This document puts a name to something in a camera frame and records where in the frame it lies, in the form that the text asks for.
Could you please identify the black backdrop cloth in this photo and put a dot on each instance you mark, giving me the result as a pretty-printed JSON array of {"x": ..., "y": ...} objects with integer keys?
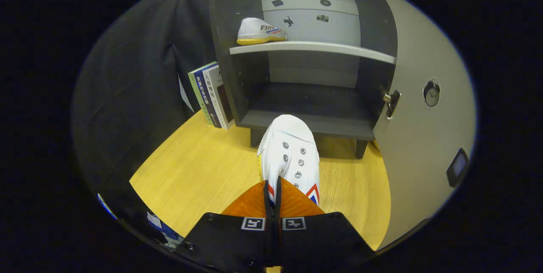
[{"x": 127, "y": 95}]

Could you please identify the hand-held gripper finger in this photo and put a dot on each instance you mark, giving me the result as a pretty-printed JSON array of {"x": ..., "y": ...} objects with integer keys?
[
  {"x": 269, "y": 243},
  {"x": 278, "y": 243}
]

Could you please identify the white shoe with striped side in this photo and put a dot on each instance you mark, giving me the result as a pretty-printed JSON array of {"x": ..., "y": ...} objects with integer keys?
[{"x": 288, "y": 150}]

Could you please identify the grey shoe cabinet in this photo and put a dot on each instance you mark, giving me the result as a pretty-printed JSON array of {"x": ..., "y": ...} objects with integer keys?
[{"x": 305, "y": 103}]

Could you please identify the blue white printed sheet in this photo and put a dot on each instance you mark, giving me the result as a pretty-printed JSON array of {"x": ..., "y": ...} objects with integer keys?
[{"x": 163, "y": 227}]

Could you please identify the white spine book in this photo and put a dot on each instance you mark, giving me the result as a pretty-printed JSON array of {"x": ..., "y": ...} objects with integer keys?
[{"x": 222, "y": 99}]

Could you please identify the white shoe with yellow sole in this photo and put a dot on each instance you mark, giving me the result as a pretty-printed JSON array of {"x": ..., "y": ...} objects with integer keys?
[{"x": 254, "y": 31}]

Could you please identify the grey shoe cabinet door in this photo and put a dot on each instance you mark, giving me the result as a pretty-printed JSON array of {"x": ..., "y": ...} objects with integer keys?
[{"x": 424, "y": 146}]

